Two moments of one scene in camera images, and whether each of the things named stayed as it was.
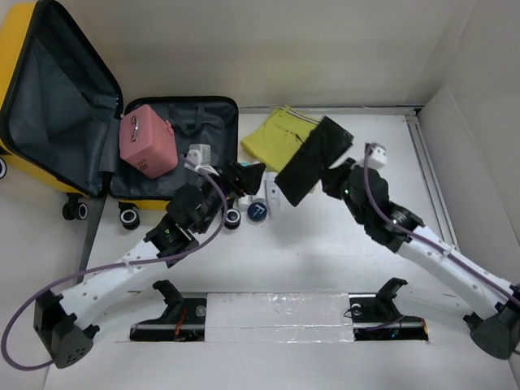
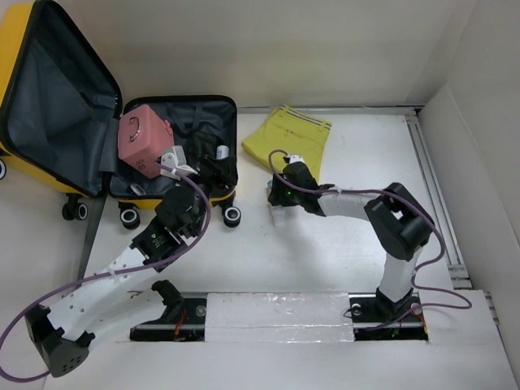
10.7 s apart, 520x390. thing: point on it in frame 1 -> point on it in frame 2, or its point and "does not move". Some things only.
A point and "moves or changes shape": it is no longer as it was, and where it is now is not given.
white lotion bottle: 273,193 moves or changes shape
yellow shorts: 275,141 does not move
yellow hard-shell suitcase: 59,121 does not move
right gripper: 332,177 -> 277,196
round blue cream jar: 257,212 -> 137,189
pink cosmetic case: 147,142 does not move
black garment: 325,145 -> 199,144
